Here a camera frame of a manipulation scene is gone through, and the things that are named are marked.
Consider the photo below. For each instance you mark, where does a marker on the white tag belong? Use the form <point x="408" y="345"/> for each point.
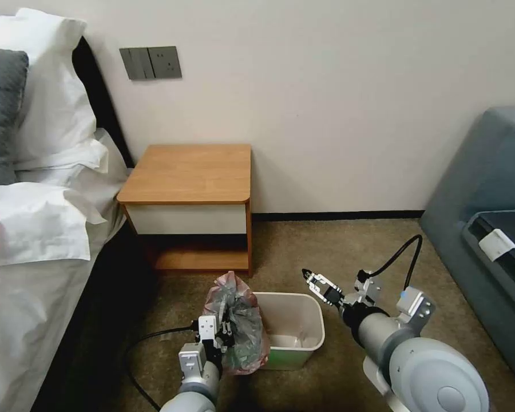
<point x="497" y="244"/>

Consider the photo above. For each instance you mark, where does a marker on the grey-blue sofa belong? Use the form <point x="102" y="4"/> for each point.
<point x="476" y="171"/>

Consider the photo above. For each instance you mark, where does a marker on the white bed sheet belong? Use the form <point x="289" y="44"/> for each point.
<point x="30" y="326"/>

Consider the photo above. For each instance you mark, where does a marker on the dark sofa seat cushion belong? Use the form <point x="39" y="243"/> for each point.
<point x="508" y="227"/>

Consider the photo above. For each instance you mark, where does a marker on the black baseboard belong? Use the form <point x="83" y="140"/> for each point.
<point x="339" y="213"/>

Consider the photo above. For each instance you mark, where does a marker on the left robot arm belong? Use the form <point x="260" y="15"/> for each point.
<point x="195" y="388"/>

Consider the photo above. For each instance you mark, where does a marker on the white plastic trash can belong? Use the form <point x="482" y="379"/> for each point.
<point x="294" y="339"/>

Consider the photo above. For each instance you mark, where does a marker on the wooden nightstand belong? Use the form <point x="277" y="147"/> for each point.
<point x="189" y="176"/>

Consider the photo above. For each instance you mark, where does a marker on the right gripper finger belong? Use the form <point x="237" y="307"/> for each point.
<point x="316" y="290"/>
<point x="318" y="279"/>

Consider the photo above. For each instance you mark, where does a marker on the grey wall switch plate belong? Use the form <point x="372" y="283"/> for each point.
<point x="135" y="63"/>

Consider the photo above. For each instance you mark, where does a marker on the black bed frame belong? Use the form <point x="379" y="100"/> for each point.
<point x="98" y="322"/>

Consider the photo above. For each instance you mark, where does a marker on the large white pillow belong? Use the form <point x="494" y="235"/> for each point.
<point x="56" y="98"/>

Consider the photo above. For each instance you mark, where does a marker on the black headboard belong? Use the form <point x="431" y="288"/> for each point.
<point x="107" y="107"/>

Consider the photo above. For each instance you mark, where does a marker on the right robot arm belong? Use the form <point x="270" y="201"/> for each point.
<point x="416" y="365"/>

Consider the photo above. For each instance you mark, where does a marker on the grey wall socket plate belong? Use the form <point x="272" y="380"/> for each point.
<point x="167" y="61"/>

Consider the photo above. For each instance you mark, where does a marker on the dark grey cushion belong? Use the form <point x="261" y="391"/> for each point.
<point x="0" y="116"/>

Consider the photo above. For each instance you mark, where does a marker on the translucent pink garbage bag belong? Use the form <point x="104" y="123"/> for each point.
<point x="240" y="326"/>

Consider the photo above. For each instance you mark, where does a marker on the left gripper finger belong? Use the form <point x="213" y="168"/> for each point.
<point x="222" y="337"/>
<point x="230" y="334"/>

